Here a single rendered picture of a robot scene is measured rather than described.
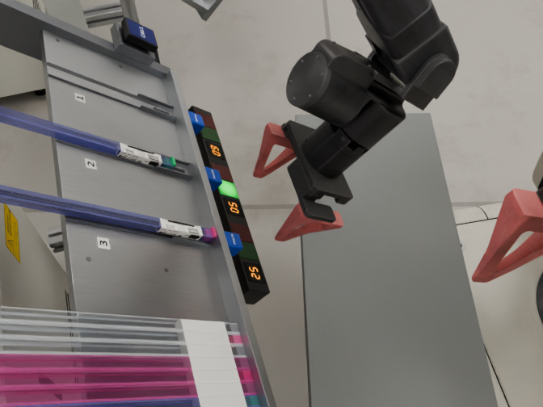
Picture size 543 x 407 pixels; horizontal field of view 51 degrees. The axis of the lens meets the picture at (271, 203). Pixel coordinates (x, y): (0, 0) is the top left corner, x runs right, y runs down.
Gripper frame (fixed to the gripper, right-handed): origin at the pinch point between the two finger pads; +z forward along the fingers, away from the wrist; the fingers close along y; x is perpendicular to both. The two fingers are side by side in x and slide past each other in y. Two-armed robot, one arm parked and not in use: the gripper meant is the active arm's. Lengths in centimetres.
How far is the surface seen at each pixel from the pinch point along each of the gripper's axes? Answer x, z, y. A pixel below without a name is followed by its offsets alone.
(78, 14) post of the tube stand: -9, 20, -55
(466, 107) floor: 115, 4, -64
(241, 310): -3.9, 6.3, 11.6
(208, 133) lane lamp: 3.8, 10.4, -21.6
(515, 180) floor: 115, 4, -34
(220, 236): -3.8, 6.5, 1.3
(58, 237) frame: 1, 58, -32
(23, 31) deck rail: -24.7, 9.6, -29.6
